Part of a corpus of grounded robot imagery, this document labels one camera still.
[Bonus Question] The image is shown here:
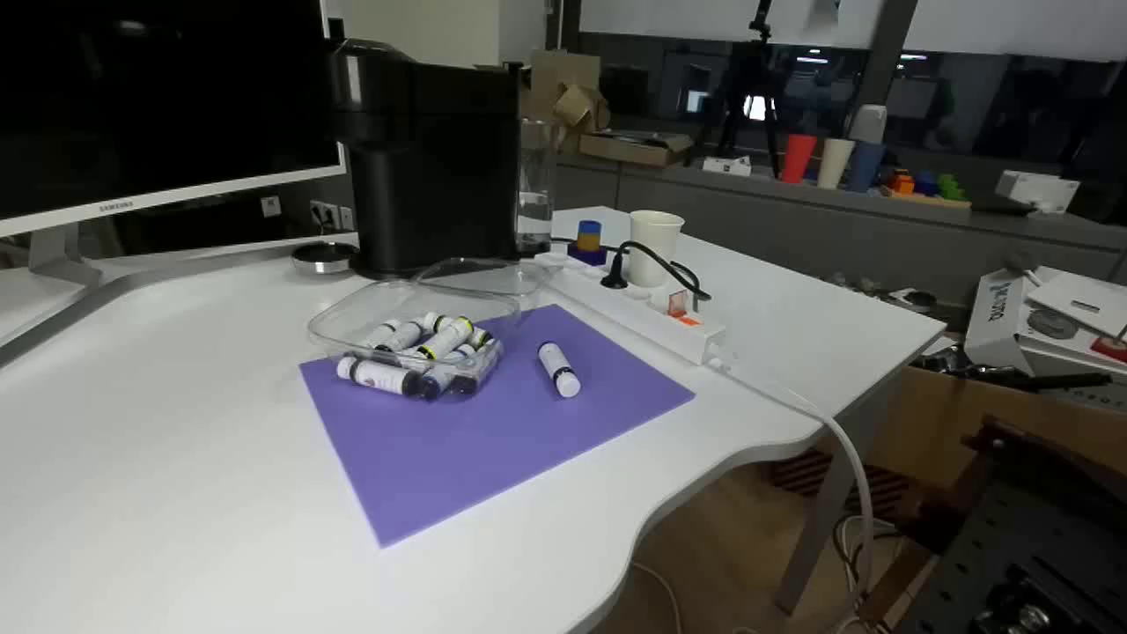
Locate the white cardboard box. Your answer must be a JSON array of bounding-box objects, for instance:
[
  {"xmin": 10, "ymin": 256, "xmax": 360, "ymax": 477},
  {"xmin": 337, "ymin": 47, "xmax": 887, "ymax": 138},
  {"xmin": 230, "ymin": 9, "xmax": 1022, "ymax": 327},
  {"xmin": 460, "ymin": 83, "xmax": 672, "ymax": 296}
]
[{"xmin": 966, "ymin": 269, "xmax": 1127, "ymax": 375}]

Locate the blue yellow small object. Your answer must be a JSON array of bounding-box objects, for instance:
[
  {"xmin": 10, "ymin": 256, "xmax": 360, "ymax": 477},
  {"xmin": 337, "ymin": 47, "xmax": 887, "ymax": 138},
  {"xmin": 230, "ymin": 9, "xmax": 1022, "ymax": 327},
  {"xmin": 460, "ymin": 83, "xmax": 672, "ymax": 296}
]
[{"xmin": 568, "ymin": 218, "xmax": 605, "ymax": 264}]

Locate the blue cup on shelf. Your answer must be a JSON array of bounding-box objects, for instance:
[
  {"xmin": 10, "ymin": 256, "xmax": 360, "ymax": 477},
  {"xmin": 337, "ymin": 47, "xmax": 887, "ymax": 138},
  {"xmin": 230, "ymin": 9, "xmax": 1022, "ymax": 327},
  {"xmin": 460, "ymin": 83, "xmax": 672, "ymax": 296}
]
[{"xmin": 844, "ymin": 139, "xmax": 885, "ymax": 193}]

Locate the clear plastic container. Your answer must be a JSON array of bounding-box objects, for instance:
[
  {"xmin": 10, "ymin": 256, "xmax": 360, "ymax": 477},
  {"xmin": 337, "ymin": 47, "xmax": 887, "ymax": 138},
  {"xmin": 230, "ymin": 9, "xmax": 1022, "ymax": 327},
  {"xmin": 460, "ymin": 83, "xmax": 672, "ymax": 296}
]
[{"xmin": 306, "ymin": 256, "xmax": 549, "ymax": 352}]

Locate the black coffee machine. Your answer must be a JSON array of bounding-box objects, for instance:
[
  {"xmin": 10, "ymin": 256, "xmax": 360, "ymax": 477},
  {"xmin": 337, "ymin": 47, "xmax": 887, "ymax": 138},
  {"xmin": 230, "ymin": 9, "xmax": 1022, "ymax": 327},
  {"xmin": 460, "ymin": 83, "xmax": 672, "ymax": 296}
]
[{"xmin": 331, "ymin": 41, "xmax": 523, "ymax": 279}]

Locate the marker tube right pile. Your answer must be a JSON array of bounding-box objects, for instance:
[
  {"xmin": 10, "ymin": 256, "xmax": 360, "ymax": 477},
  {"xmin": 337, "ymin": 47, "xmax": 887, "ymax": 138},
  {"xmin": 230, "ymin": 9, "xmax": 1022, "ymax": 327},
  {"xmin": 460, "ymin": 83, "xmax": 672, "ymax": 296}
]
[{"xmin": 450, "ymin": 337, "xmax": 505, "ymax": 394}]

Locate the black plug with cable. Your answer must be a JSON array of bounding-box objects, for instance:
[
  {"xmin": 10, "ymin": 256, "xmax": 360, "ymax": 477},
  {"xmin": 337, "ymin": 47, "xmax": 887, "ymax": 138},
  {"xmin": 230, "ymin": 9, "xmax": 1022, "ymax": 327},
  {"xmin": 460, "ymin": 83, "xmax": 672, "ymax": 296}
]
[{"xmin": 600, "ymin": 239, "xmax": 714, "ymax": 308}]

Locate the purple paper mat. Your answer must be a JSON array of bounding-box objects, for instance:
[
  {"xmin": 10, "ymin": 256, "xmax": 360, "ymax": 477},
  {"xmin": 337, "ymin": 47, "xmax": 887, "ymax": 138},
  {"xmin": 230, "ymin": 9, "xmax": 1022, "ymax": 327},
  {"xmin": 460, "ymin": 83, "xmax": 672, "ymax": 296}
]
[{"xmin": 304, "ymin": 305, "xmax": 693, "ymax": 544}]

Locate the white computer monitor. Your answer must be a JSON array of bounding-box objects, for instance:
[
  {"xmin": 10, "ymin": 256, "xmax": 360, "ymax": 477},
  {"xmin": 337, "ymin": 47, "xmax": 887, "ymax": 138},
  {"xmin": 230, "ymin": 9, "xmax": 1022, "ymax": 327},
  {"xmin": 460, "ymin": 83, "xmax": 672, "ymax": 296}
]
[{"xmin": 0, "ymin": 0, "xmax": 344, "ymax": 284}]

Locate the white power strip adapter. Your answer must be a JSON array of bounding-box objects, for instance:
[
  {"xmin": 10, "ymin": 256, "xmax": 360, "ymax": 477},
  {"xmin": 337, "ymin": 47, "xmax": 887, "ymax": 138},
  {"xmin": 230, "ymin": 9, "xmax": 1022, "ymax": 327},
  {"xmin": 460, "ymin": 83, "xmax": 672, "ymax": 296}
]
[{"xmin": 553, "ymin": 209, "xmax": 727, "ymax": 365}]

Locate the beige cup on shelf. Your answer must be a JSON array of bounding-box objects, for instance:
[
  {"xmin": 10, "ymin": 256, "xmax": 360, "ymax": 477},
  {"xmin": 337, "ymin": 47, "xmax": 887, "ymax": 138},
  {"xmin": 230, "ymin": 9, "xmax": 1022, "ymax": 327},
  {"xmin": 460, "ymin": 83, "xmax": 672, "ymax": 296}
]
[{"xmin": 816, "ymin": 138, "xmax": 854, "ymax": 191}]

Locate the marker tube yellow band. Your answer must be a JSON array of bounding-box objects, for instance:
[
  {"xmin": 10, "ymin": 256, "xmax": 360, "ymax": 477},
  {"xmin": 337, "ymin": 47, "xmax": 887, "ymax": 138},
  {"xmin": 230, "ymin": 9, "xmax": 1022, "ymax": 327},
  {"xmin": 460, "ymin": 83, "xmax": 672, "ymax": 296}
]
[{"xmin": 416, "ymin": 315, "xmax": 476, "ymax": 361}]

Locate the white marker tube front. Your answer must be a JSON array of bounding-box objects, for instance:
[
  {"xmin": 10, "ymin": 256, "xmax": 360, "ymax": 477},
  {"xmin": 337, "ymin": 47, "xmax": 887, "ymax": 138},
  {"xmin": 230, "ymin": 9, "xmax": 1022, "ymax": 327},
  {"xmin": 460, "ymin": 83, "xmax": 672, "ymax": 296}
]
[{"xmin": 334, "ymin": 354, "xmax": 422, "ymax": 398}]

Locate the red cup on shelf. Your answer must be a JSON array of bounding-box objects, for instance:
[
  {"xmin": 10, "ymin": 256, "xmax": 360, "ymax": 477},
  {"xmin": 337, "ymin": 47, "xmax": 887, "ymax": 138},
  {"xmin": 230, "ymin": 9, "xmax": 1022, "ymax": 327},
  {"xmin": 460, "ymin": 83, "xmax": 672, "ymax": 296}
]
[{"xmin": 777, "ymin": 133, "xmax": 816, "ymax": 182}]

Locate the black round coaster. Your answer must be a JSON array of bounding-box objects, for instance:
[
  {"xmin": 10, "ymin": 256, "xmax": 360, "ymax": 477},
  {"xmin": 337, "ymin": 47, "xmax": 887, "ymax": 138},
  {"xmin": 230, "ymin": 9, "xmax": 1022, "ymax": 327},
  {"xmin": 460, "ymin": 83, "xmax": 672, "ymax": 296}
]
[{"xmin": 294, "ymin": 239, "xmax": 356, "ymax": 264}]

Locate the cardboard box background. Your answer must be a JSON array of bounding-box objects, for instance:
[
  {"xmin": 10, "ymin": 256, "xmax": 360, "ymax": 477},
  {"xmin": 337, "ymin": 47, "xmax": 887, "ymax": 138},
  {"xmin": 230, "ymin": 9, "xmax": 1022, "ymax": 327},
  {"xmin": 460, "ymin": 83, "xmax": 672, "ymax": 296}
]
[{"xmin": 530, "ymin": 49, "xmax": 693, "ymax": 169}]

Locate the lone white marker tube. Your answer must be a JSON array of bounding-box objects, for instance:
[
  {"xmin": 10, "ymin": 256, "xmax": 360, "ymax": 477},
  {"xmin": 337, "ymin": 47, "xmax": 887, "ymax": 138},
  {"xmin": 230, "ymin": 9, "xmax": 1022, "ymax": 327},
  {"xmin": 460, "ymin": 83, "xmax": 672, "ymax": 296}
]
[{"xmin": 539, "ymin": 340, "xmax": 583, "ymax": 398}]

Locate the white power strip cable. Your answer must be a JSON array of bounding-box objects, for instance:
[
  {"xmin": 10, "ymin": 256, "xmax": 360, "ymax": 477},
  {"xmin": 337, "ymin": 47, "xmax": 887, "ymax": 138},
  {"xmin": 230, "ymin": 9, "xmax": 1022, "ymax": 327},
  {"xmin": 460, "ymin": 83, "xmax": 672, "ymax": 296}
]
[{"xmin": 707, "ymin": 360, "xmax": 881, "ymax": 602}]

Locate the white paper cup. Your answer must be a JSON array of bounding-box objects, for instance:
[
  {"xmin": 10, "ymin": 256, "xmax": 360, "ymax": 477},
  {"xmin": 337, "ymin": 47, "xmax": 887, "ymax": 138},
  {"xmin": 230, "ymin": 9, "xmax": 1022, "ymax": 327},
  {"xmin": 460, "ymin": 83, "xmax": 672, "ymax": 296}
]
[{"xmin": 627, "ymin": 211, "xmax": 684, "ymax": 288}]

